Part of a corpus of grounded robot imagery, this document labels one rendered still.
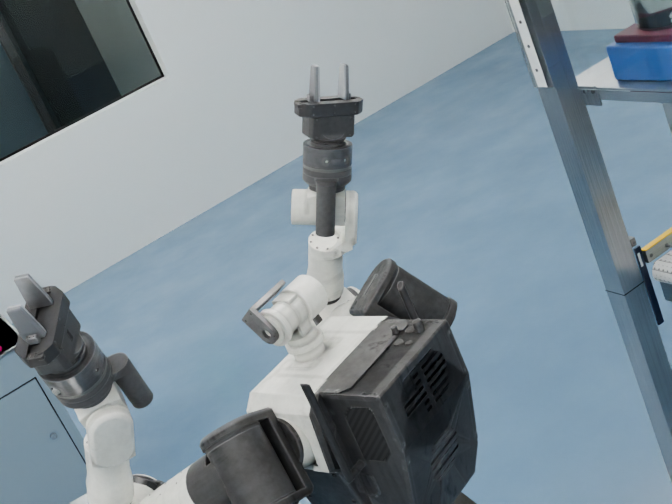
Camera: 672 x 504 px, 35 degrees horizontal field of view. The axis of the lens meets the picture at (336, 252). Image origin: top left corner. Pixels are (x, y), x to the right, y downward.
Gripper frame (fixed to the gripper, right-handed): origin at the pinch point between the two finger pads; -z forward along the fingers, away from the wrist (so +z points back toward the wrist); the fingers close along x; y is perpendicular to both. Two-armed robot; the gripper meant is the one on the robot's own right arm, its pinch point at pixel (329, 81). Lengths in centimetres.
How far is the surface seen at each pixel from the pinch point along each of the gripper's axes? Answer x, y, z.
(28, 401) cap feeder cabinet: 38, 177, 148
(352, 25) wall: -223, 499, 78
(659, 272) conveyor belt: -79, 2, 47
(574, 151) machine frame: -59, 9, 20
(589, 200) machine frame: -64, 8, 31
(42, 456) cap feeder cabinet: 35, 174, 169
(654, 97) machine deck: -63, -9, 5
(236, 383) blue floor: -52, 219, 177
